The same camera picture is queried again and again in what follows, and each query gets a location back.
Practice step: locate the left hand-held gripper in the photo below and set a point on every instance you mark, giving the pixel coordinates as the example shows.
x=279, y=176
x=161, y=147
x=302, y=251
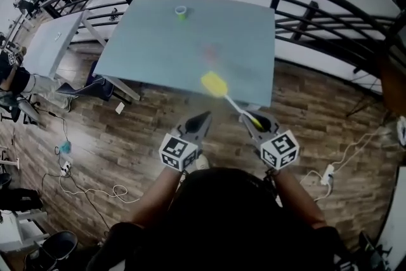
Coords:
x=179, y=150

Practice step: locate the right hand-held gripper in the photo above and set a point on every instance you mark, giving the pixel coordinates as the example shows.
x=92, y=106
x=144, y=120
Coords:
x=279, y=149

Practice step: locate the green cup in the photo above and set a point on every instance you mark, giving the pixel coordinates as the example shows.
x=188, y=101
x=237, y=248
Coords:
x=181, y=13

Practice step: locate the person's left forearm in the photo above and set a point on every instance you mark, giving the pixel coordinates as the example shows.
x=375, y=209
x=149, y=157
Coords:
x=155, y=196

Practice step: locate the person's right forearm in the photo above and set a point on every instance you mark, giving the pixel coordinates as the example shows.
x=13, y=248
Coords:
x=295, y=196

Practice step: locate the person's white shoe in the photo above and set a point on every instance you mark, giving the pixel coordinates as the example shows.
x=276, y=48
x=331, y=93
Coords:
x=202, y=162

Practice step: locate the white table leg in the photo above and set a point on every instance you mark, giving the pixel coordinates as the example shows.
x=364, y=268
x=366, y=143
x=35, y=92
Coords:
x=127, y=90

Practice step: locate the white paper sheet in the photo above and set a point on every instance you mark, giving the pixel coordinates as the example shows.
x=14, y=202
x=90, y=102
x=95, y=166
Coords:
x=120, y=108

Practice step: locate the white power strip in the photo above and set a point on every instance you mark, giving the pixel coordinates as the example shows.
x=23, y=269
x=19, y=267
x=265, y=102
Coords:
x=327, y=174
x=65, y=168

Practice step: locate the dark blue chair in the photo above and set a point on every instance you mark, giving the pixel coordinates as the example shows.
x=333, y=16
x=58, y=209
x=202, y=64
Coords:
x=92, y=89

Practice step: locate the teal cloth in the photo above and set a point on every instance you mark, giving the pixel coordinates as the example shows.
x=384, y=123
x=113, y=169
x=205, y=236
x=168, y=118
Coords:
x=65, y=146

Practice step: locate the brown wooden board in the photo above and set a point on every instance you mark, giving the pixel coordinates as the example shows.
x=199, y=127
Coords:
x=395, y=85

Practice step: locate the person's black clothing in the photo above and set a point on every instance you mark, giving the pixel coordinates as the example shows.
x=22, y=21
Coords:
x=120, y=247

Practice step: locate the small grey table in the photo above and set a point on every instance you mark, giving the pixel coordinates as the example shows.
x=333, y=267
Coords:
x=50, y=44

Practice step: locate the black office chair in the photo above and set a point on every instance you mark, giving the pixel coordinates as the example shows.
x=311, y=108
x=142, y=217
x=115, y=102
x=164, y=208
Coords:
x=58, y=246

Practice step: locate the white metal stand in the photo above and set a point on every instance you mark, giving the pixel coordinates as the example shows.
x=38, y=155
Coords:
x=19, y=228

